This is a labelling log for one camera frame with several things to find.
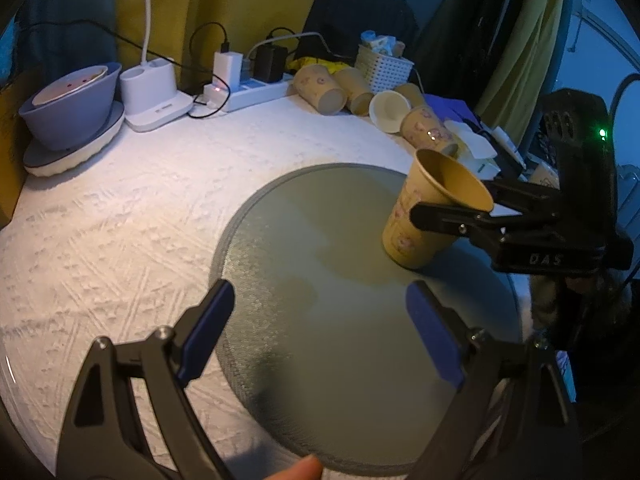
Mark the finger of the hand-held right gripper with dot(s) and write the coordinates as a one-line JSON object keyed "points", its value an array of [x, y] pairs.
{"points": [[445, 217], [525, 197]]}

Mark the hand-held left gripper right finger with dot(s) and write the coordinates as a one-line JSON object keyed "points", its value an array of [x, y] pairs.
{"points": [[432, 332]]}

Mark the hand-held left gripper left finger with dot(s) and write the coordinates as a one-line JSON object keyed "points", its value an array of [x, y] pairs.
{"points": [[207, 332]]}

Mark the yellow printed paper cup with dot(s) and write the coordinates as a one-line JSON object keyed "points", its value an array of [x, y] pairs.
{"points": [[355, 87], [315, 87], [427, 130], [425, 185], [387, 110], [411, 93]]}

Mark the person's left hand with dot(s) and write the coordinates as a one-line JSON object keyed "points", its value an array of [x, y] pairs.
{"points": [[295, 470]]}

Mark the white tissue paper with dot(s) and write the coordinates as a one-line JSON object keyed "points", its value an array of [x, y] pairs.
{"points": [[470, 140]]}

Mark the round grey woven mat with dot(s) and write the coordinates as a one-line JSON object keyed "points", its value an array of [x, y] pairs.
{"points": [[350, 285]]}

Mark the purple cloth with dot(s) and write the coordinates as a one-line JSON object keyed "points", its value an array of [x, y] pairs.
{"points": [[450, 106]]}

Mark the white textured tablecloth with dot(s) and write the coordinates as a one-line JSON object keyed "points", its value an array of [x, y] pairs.
{"points": [[125, 220]]}

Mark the yellow hanging cloth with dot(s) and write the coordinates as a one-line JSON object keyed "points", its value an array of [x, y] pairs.
{"points": [[520, 45]]}

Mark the white woven plastic basket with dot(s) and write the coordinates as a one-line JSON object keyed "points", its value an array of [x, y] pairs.
{"points": [[382, 69]]}

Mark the packets in basket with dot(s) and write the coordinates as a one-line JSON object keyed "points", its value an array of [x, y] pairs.
{"points": [[380, 40]]}

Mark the yellow snack packet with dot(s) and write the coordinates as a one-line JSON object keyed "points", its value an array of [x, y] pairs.
{"points": [[320, 62]]}

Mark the black chair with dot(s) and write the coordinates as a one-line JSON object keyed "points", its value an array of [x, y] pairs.
{"points": [[360, 15]]}

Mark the white round plate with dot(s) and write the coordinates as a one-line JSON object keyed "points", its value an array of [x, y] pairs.
{"points": [[75, 152]]}

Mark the white power strip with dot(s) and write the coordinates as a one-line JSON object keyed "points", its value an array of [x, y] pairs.
{"points": [[250, 91]]}

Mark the black power adapter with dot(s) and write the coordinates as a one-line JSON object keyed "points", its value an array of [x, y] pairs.
{"points": [[271, 62]]}

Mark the small white plug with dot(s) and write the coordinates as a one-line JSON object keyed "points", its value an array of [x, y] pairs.
{"points": [[216, 95]]}

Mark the white lamp base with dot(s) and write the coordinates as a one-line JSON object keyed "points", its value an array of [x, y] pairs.
{"points": [[152, 92]]}

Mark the blue bowl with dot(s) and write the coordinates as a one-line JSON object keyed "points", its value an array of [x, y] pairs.
{"points": [[70, 110]]}

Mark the white charger plug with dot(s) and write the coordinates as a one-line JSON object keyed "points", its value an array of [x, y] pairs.
{"points": [[227, 64]]}

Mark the small white dish in bowl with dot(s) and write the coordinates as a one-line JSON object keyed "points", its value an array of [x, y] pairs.
{"points": [[70, 85]]}

